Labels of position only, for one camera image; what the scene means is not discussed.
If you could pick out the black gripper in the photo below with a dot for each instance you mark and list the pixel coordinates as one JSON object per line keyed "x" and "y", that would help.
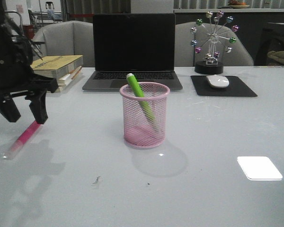
{"x": 16, "y": 75}

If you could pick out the pink highlighter pen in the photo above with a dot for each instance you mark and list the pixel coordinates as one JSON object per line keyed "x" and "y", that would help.
{"x": 21, "y": 141}

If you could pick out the pink mesh pen holder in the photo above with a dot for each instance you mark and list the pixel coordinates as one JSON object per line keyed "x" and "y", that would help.
{"x": 145, "y": 117}

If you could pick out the bottom yellow book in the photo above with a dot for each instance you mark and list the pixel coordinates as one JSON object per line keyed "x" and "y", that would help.
{"x": 60, "y": 88}

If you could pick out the yellow book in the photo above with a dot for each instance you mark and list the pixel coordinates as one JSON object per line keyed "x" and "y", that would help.
{"x": 60, "y": 88}
{"x": 56, "y": 66}
{"x": 66, "y": 79}

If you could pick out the middle yellow book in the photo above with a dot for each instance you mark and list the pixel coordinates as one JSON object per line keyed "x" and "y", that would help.
{"x": 66, "y": 79}

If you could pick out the top yellow book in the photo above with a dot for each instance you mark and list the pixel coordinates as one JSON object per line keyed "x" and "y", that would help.
{"x": 56, "y": 66}

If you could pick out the red bin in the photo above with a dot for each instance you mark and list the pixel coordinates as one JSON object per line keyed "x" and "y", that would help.
{"x": 29, "y": 31}

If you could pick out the left grey armchair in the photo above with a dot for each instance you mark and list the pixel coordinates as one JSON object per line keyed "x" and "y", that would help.
{"x": 68, "y": 38}

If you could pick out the grey armchair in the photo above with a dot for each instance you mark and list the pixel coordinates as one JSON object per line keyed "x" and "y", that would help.
{"x": 68, "y": 38}
{"x": 184, "y": 52}

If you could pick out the grey laptop computer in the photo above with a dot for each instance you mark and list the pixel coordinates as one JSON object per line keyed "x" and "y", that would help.
{"x": 141, "y": 44}

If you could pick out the right grey armchair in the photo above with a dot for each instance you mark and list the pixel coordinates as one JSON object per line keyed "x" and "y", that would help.
{"x": 184, "y": 52}

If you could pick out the ferris wheel desk ornament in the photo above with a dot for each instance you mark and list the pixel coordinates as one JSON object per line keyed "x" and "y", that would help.
{"x": 210, "y": 64}

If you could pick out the white computer mouse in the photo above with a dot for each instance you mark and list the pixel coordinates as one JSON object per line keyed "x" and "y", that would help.
{"x": 217, "y": 81}

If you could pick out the black mouse pad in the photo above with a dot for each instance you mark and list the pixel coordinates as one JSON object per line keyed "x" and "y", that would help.
{"x": 236, "y": 88}

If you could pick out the fruit bowl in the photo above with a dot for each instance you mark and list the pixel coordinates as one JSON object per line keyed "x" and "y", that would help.
{"x": 235, "y": 4}

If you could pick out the beige cushion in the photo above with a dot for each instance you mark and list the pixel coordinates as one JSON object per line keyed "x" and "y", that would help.
{"x": 276, "y": 56}

